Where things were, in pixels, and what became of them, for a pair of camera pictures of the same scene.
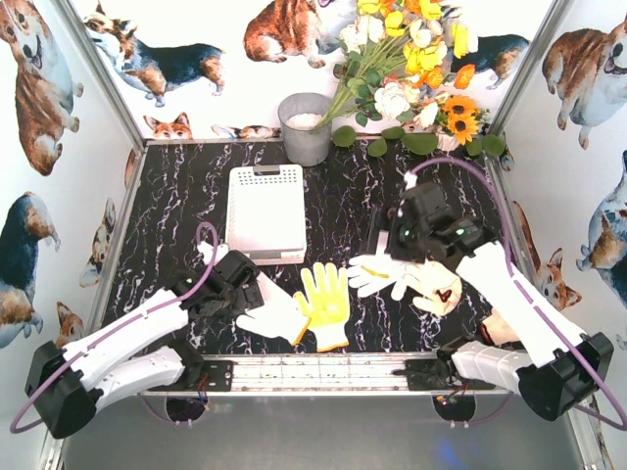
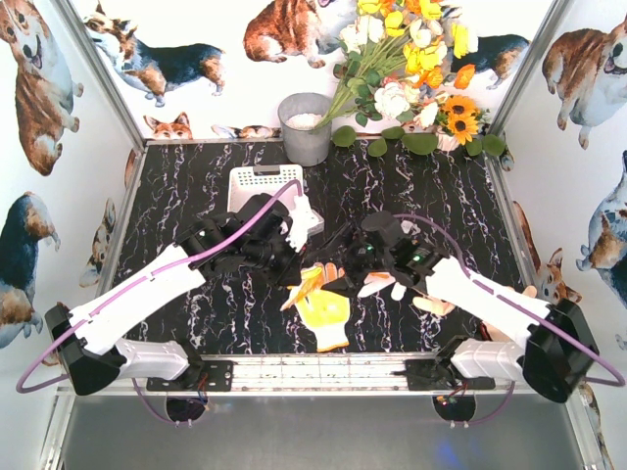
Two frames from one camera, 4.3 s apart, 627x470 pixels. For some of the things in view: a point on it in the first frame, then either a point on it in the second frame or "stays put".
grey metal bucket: (298, 114) stays put
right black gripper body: (387, 235) -> (351, 254)
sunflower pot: (457, 121) stays put
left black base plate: (219, 375) stays put
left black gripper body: (250, 295) -> (282, 254)
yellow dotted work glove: (327, 306) stays put
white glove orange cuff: (281, 315) -> (312, 279)
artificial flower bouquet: (401, 58) stays put
